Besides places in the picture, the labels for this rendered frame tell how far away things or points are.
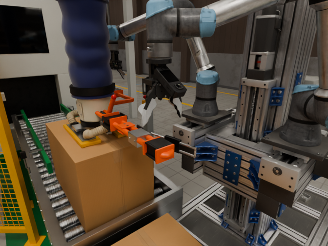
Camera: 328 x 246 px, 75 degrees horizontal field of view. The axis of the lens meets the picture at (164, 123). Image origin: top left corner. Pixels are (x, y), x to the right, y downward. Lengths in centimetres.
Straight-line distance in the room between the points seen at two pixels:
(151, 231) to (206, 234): 56
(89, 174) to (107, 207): 23
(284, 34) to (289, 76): 19
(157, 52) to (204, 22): 15
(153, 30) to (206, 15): 15
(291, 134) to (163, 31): 66
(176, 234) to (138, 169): 37
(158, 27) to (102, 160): 64
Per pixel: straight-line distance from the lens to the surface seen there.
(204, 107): 120
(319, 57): 84
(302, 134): 100
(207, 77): 117
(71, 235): 126
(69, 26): 112
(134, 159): 111
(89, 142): 110
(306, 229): 193
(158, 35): 63
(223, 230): 170
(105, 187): 111
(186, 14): 65
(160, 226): 121
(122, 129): 89
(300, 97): 97
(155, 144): 71
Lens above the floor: 142
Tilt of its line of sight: 20 degrees down
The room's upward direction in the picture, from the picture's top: straight up
